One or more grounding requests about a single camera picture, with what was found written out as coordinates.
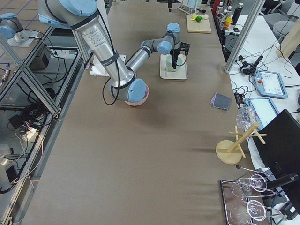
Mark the aluminium frame post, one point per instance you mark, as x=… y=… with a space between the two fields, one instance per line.
x=251 y=18

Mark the wine glass near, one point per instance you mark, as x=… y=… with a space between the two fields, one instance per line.
x=251 y=213

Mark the blue teach pendant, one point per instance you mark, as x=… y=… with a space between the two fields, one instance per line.
x=270 y=84
x=264 y=109

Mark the wooden mug tree stand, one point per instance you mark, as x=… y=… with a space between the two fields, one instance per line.
x=231 y=152

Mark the pink bowl with ice cubes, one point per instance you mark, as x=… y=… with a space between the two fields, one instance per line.
x=142 y=101

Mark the green lime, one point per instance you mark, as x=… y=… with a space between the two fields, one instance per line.
x=198 y=18

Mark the black monitor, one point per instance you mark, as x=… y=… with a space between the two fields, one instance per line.
x=281 y=153

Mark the white camera pillar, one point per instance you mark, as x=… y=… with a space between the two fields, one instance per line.
x=97 y=68

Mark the blue teach pendant near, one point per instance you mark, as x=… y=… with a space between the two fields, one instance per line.
x=264 y=109

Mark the grey folded cloth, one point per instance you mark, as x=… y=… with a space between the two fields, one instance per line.
x=221 y=101

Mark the blue teach pendant far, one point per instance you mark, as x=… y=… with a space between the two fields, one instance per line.
x=270 y=84

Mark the cream rabbit tray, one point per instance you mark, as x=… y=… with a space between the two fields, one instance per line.
x=182 y=74

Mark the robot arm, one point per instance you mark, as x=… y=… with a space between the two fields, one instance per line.
x=84 y=17

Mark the black tray with glasses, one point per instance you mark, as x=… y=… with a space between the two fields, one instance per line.
x=229 y=200

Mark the white garlic bulb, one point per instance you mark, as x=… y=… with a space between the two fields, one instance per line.
x=205 y=17

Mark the green bowl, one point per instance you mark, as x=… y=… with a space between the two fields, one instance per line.
x=171 y=69
x=169 y=64
x=179 y=61

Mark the bamboo cutting board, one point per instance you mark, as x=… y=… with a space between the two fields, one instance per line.
x=198 y=27

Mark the clear plastic bag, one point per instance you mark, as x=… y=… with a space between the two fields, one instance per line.
x=245 y=117

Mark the wine glass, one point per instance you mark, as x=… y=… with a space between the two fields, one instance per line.
x=254 y=186
x=251 y=213

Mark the wine glass far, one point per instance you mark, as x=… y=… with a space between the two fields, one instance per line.
x=254 y=186

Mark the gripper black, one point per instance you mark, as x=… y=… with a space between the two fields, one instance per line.
x=170 y=6
x=174 y=54

